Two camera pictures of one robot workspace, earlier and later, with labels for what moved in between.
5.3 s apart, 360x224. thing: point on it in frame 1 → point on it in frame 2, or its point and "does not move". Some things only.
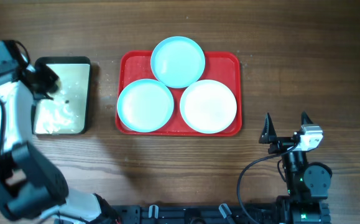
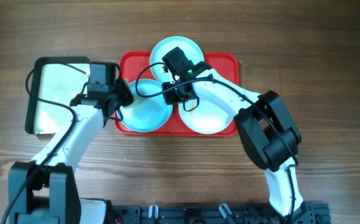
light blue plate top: x=178 y=62 does not move
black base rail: x=265 y=213 does not move
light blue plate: x=145 y=106 does not move
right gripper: x=268 y=136 → x=171 y=99
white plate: x=207 y=106 does not move
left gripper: x=48 y=74 → x=127 y=96
